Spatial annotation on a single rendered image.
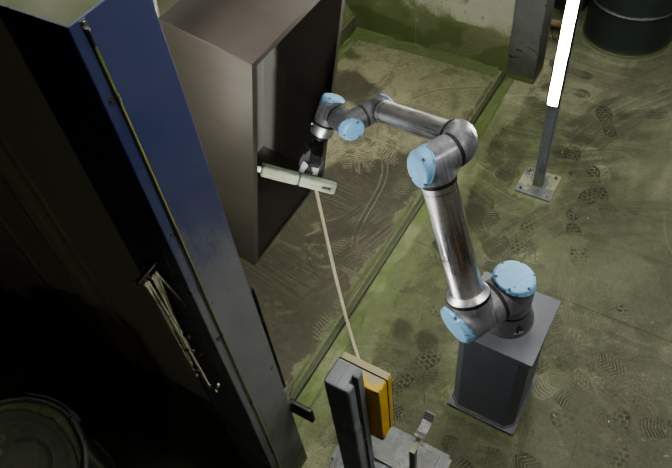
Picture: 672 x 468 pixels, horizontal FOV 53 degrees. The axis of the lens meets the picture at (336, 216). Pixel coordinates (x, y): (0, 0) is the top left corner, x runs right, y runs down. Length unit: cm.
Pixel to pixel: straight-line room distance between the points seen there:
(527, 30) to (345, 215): 159
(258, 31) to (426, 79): 242
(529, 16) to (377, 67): 102
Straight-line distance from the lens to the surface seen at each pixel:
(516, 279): 240
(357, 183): 384
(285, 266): 353
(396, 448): 222
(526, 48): 440
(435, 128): 221
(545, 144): 367
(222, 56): 215
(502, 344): 257
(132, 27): 127
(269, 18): 224
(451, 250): 218
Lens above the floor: 287
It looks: 50 degrees down
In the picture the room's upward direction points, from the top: 8 degrees counter-clockwise
